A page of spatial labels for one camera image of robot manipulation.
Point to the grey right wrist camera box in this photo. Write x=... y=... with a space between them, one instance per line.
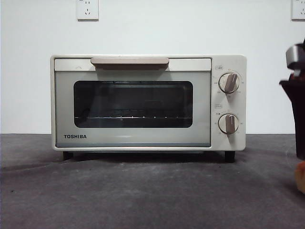
x=294 y=55

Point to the white Toshiba toaster oven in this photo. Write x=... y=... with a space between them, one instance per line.
x=240 y=143

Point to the beige oven knob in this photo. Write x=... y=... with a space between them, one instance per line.
x=228 y=82
x=228 y=124

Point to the orange-brown bread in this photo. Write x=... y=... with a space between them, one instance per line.
x=300 y=174

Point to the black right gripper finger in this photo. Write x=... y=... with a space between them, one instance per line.
x=297 y=107

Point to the white wall socket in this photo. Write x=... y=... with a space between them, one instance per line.
x=87 y=12
x=299 y=12

